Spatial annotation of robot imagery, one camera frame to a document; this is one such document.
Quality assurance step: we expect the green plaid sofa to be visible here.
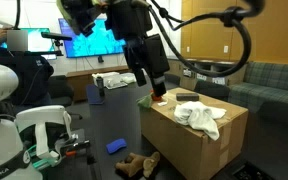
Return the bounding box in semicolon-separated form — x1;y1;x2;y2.
228;60;288;116

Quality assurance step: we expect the thin black hanging cable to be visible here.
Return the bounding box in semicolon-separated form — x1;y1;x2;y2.
13;0;22;30

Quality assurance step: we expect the brown plush moose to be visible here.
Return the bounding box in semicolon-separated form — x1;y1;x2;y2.
114;151;162;179

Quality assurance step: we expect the white plastic container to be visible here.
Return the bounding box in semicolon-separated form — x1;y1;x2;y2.
91;71;129;90

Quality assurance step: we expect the black whiteboard eraser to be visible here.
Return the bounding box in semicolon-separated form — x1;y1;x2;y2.
175;92;201;102

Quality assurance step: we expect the dark blue chair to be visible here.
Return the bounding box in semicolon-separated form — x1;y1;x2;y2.
85;83;106;106

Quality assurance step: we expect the dark grey chair backrest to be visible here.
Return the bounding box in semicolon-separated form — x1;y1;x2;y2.
164;72;182;86
193;79;232;102

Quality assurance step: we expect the wooden open shelf unit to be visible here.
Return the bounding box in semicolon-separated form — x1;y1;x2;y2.
166;57;251;88

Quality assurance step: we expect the large wall TV screen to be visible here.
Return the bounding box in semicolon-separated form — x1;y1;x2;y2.
57;17;127;59

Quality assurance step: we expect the low wooden cabinet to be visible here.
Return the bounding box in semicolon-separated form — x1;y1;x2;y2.
65;64;132;103

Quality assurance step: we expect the black orange-tipped tool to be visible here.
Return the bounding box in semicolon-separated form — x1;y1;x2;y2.
61;139;92;158

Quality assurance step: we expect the black floor outlet box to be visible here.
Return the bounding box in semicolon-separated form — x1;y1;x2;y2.
231;161;276;180

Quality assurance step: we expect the white towel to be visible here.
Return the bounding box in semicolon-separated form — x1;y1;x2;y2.
173;100;228;142

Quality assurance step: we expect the large cardboard box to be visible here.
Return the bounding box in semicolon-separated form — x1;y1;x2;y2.
139;87;250;180

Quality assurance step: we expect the blue sponge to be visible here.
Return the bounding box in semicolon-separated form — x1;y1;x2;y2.
105;137;128;155

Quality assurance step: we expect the green plastic clamp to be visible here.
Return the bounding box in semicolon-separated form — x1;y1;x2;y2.
25;144;62;172

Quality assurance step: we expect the black stereo camera on mount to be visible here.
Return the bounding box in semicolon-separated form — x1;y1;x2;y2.
40;31;74;57

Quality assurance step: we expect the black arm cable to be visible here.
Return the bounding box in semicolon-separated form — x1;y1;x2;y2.
148;0;266;78

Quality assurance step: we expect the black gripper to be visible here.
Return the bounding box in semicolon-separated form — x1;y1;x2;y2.
104;0;171;98

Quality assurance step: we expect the small teal monitor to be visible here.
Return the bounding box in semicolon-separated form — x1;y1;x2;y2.
0;27;57;55

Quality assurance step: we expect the seated person dark shirt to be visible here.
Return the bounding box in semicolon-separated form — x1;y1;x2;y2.
0;26;56;108

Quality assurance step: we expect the black office chair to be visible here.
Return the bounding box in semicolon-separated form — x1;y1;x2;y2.
47;74;84;121

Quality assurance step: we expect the white crumpled cloth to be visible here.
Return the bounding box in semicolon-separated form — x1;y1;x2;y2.
119;72;138;85

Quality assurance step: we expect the black water bottle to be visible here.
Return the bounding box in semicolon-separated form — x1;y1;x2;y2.
95;75;106;99

